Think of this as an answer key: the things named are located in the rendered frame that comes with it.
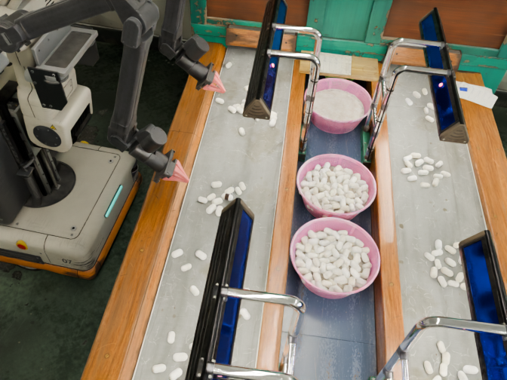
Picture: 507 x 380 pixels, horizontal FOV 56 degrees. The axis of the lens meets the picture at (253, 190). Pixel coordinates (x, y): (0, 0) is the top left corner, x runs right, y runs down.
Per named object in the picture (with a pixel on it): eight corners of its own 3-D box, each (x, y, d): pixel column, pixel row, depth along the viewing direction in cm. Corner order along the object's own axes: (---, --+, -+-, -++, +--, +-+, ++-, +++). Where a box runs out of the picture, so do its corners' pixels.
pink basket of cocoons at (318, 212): (307, 237, 155) (311, 220, 147) (284, 177, 171) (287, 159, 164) (382, 224, 160) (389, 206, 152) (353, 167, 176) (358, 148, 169)
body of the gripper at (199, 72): (215, 64, 170) (199, 51, 167) (210, 82, 164) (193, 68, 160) (204, 75, 174) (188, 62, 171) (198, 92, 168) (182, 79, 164)
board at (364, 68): (299, 72, 197) (299, 70, 196) (301, 52, 206) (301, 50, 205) (378, 82, 195) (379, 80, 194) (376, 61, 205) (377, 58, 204)
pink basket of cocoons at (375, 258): (283, 302, 140) (287, 286, 132) (290, 229, 157) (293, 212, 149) (373, 315, 138) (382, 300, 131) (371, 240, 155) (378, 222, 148)
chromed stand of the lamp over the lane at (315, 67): (253, 155, 177) (260, 53, 143) (259, 120, 190) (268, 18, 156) (304, 162, 176) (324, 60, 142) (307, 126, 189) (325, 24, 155)
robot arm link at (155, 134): (121, 123, 143) (107, 139, 137) (141, 104, 136) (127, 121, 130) (151, 150, 147) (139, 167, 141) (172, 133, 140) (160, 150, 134)
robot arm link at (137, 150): (129, 142, 144) (123, 155, 140) (141, 131, 139) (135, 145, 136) (148, 154, 147) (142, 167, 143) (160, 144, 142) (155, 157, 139)
